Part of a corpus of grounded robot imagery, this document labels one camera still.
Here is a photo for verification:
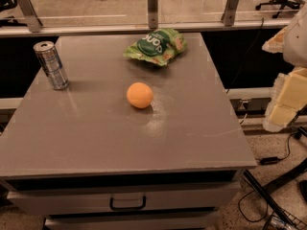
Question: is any orange fruit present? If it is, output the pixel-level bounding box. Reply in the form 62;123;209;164
127;82;154;108

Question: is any metal window bracket left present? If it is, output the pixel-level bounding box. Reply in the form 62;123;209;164
16;0;42;33

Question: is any black power adapter cable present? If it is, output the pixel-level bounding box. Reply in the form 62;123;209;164
259;131;296;167

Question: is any metal window bracket middle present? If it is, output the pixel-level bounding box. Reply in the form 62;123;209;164
147;0;158;29

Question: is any grey drawer cabinet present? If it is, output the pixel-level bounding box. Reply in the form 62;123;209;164
0;33;256;230

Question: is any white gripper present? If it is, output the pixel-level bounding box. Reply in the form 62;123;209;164
262;5;307;132

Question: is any green chip bag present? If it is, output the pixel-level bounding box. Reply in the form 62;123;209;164
124;28;187;67

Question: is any silver redbull can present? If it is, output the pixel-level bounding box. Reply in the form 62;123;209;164
34;41;69;90

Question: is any black drawer handle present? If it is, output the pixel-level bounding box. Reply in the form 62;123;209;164
109;195;147;212

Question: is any black office chair base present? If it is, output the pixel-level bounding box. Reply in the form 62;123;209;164
254;0;307;19

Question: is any black wire basket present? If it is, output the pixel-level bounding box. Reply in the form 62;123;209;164
262;210;307;230

